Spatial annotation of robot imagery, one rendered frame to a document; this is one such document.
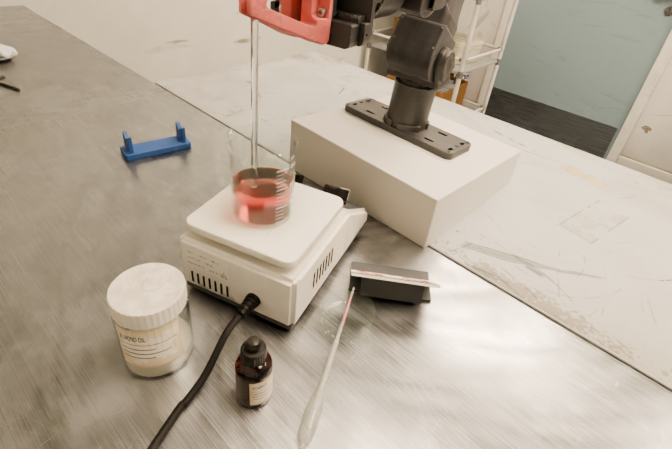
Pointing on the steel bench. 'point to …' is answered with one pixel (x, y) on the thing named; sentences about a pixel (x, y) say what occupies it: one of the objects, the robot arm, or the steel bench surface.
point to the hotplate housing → (275, 286)
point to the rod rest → (154, 145)
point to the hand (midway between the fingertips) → (252, 2)
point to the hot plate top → (211, 214)
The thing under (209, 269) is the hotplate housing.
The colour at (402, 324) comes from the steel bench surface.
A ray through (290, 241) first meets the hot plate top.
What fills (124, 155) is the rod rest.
